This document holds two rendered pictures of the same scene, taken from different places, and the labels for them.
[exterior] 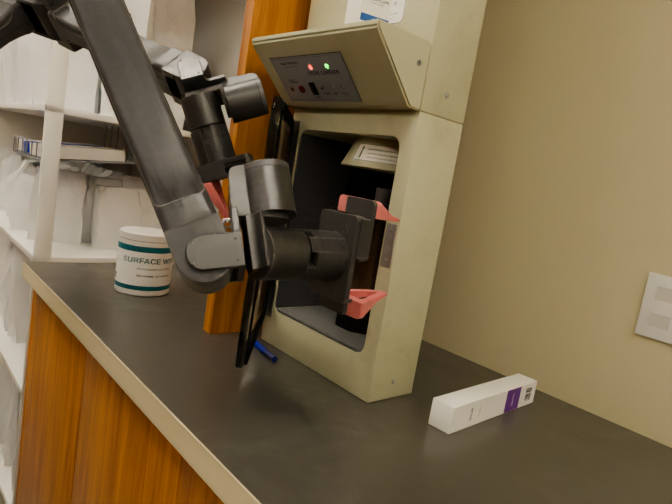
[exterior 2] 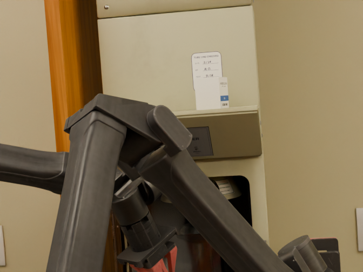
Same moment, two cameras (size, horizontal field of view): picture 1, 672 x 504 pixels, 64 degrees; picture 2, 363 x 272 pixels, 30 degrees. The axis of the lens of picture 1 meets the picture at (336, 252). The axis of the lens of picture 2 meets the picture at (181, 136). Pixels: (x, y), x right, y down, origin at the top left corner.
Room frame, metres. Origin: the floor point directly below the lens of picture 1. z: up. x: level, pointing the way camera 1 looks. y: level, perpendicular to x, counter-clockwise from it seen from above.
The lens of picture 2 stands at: (-0.12, 0.91, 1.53)
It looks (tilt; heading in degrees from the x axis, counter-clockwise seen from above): 3 degrees down; 320
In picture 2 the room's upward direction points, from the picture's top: 4 degrees counter-clockwise
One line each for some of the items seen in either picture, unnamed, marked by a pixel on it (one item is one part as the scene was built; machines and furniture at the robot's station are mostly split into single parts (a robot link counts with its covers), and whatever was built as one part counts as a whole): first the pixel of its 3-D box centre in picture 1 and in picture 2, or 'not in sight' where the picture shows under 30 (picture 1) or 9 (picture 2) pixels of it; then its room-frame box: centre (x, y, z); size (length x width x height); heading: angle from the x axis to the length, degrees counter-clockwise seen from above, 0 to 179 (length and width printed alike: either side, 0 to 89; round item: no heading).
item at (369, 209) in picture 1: (368, 228); (317, 255); (0.65, -0.04, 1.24); 0.09 x 0.07 x 0.07; 132
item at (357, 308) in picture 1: (359, 283); not in sight; (0.65, -0.04, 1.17); 0.09 x 0.07 x 0.07; 132
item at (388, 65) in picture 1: (329, 71); (178, 136); (0.91, 0.06, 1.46); 0.32 x 0.11 x 0.10; 42
